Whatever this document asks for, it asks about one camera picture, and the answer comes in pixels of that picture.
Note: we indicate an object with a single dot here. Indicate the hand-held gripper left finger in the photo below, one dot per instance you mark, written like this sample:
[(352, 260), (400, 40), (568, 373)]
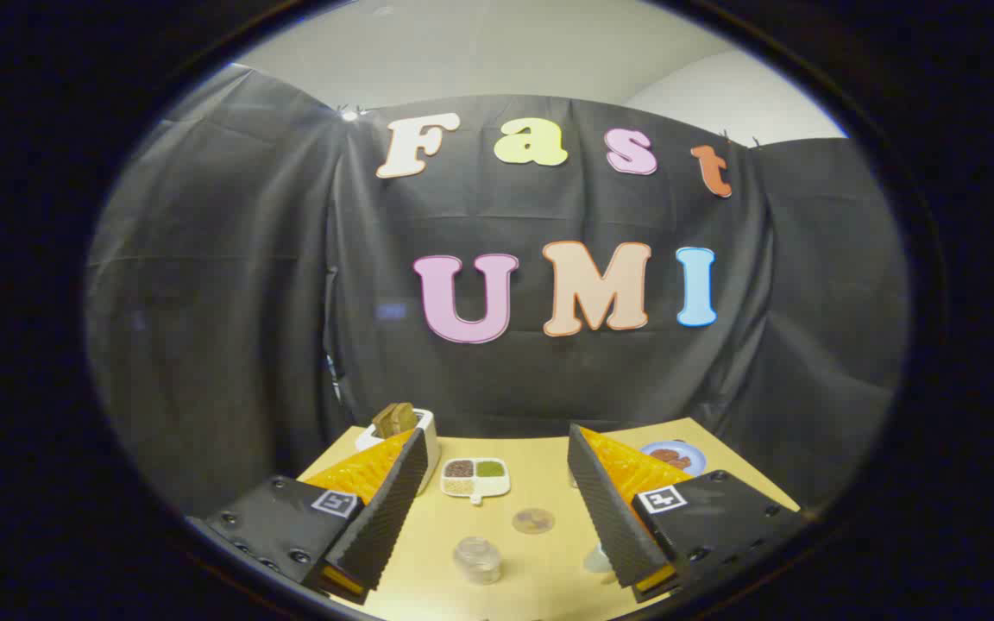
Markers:
[(393, 509)]

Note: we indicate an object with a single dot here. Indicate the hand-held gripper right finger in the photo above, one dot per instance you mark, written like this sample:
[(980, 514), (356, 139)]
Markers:
[(605, 509)]

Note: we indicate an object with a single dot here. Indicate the clear juice bottle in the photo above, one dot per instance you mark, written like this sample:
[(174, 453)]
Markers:
[(596, 561)]

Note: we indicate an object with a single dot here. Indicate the round clear coaster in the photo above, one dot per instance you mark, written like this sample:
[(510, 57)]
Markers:
[(533, 520)]

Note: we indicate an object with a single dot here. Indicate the clear glass cup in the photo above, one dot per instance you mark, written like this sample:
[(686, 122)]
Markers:
[(477, 559)]

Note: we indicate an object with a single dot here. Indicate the wooden table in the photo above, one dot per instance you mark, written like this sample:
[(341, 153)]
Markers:
[(540, 492)]

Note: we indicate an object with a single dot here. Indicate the brown cookies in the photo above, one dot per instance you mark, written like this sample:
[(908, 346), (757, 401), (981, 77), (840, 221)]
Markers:
[(670, 455)]

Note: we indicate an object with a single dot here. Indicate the white toaster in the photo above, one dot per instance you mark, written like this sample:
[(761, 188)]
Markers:
[(428, 431)]

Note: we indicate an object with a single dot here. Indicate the white divided grain dish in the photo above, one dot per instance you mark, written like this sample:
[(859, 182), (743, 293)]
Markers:
[(474, 477)]

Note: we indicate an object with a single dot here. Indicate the brown toast slice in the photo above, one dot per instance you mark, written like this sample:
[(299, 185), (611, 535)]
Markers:
[(385, 422), (405, 417)]

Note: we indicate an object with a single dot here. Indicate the blue plate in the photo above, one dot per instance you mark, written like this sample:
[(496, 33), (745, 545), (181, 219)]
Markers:
[(694, 454)]

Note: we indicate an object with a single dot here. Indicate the black backdrop cloth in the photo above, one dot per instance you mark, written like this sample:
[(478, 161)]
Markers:
[(549, 379)]

